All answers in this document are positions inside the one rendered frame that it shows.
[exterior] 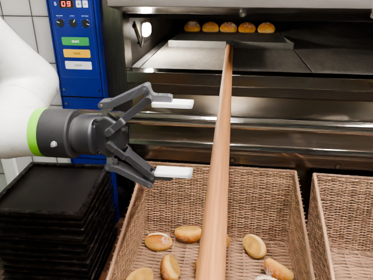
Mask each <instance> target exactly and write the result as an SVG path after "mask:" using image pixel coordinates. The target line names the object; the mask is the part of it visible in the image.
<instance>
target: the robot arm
mask: <svg viewBox="0 0 373 280"><path fill-rule="evenodd" d="M58 90H59V78H58V75H57V73H56V70H55V69H54V68H53V67H52V66H51V65H50V64H49V63H48V62H47V61H46V60H45V59H44V58H42V57H41V56H40V55H39V54H38V53H37V52H36V51H35V50H34V49H32V48H31V47H30V46H29V45H28V44H26V42H25V41H24V40H23V39H22V38H21V37H20V36H19V35H18V34H17V33H16V32H15V31H14V30H13V29H12V28H11V27H10V26H9V24H8V23H7V22H6V21H5V20H4V19H3V18H2V17H1V16H0V159H12V158H18V157H28V156H37V157H55V158H77V157H78V156H79V155H80V154H84V155H94V156H95V155H103V156H106V158H107V164H106V165H105V167H104V169H105V170H106V171H110V172H116V173H118V174H120V175H122V176H124V177H126V178H128V179H130V180H132V181H134V182H136V183H138V184H140V185H142V186H144V187H146V188H149V189H151V188H152V187H153V184H154V182H155V181H156V180H163V181H172V180H173V178H189V179H191V178H192V175H193V168H187V167H169V166H157V168H156V169H155V168H154V167H153V166H151V165H150V164H149V163H148V162H146V161H145V160H144V159H143V158H141V157H140V156H139V155H137V154H136V153H135V152H134V151H132V149H131V147H129V146H128V143H129V138H128V136H127V133H128V127H127V126H126V125H125V123H126V122H128V121H129V120H130V119H131V118H133V117H134V116H135V115H136V114H137V113H139V112H140V111H141V110H142V109H143V108H145V107H146V106H147V105H148V104H150V103H151V102H152V107H156V108H181V109H192V108H193V105H194V101H193V99H173V95H172V94H170V93H155V92H153V90H152V88H151V84H150V83H149V82H145V83H143V84H141V85H139V86H137V87H135V88H133V89H131V90H129V91H126V92H124V93H122V94H120V95H118V96H116V97H114V98H104V99H102V100H101V101H100V102H99V103H98V108H100V109H101V111H102V115H100V116H99V115H93V114H81V113H80V111H79V110H77V109H60V108H49V106H50V105H51V103H52V101H53V100H54V98H55V96H56V95H57V93H58ZM141 94H144V95H145V97H144V98H143V99H141V100H140V101H139V102H138V103H137V104H135V105H134V106H133V107H132V108H131V109H130V110H128V111H127V112H125V113H124V114H123V115H122V116H120V117H119V118H118V119H117V118H115V117H114V116H113V115H111V114H110V113H109V112H110V111H111V110H112V109H113V107H116V106H118V105H120V104H122V103H124V102H126V101H129V100H131V99H133V98H135V97H137V96H139V95H141ZM122 150H123V151H124V152H123V151H122ZM115 155H117V156H118V157H119V158H120V159H122V160H125V161H127V162H128V163H129V164H131V165H132V166H133V167H134V168H133V167H131V166H129V165H127V164H125V163H123V162H121V161H118V159H117V158H114V157H113V156H115Z"/></svg>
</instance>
